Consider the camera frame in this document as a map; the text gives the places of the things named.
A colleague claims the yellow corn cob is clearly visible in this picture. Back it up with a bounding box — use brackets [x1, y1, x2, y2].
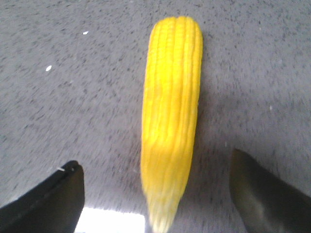
[140, 16, 203, 233]

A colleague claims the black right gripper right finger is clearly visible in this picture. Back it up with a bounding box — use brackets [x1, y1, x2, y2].
[229, 149, 311, 233]

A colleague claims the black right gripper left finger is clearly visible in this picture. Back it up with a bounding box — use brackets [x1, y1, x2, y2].
[0, 161, 85, 233]

